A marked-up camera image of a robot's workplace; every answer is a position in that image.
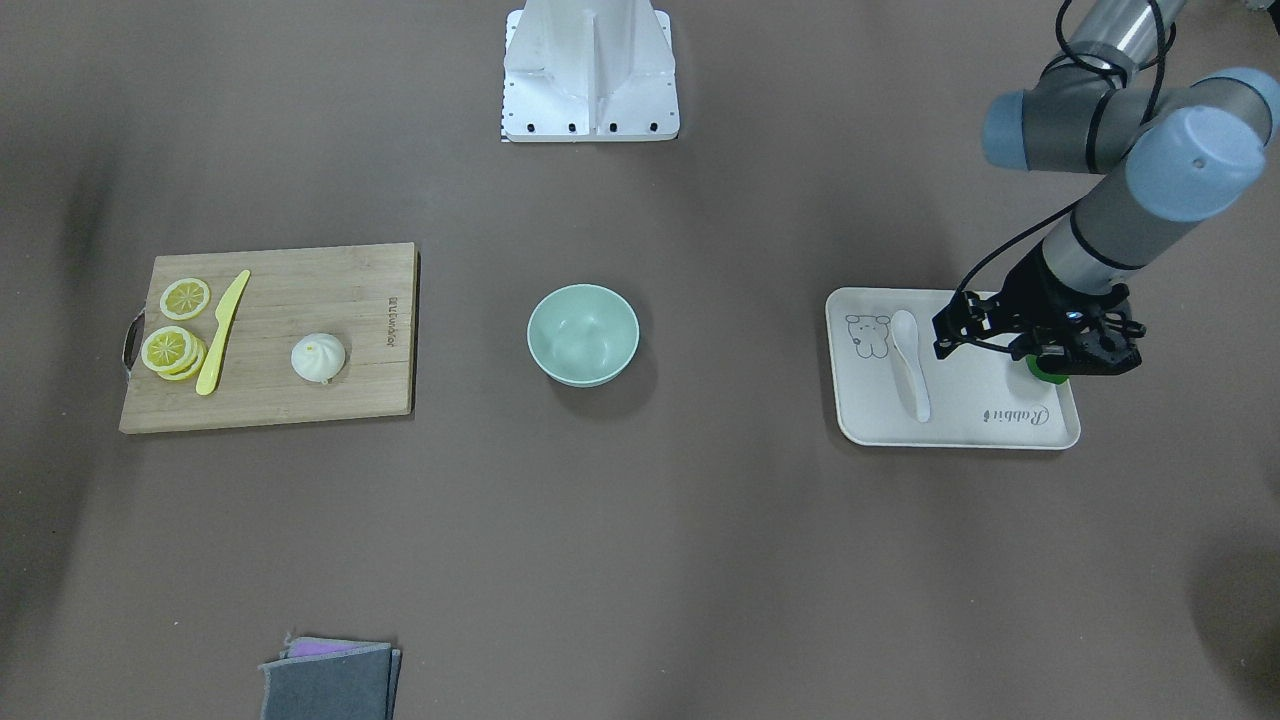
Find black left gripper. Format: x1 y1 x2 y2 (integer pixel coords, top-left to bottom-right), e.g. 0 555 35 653
932 252 1146 377

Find white ceramic soup spoon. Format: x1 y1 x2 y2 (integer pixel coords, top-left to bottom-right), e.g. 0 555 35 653
890 309 932 424

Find white steamed bun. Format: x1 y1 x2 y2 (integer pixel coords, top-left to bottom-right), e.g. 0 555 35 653
291 333 347 384

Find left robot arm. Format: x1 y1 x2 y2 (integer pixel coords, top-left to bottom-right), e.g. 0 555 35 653
932 1 1277 383

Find mint green bowl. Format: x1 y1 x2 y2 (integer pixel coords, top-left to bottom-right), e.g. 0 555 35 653
526 283 641 388

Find green lime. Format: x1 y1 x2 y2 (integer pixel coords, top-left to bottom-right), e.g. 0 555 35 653
1027 356 1070 386

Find bamboo cutting board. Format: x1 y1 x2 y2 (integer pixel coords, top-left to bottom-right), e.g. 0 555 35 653
119 242 419 434

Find grey folded cloth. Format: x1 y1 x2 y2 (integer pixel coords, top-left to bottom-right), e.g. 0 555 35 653
259 635 402 719

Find yellow plastic knife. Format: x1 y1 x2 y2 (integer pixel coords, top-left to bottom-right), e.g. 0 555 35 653
195 269 252 397

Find single lemon slice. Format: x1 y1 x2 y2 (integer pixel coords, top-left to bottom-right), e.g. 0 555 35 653
157 277 212 322

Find stacked lemon slices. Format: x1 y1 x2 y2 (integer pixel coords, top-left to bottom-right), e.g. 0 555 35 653
140 325 209 382

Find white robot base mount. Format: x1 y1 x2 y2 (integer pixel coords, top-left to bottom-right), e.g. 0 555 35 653
500 1 681 143

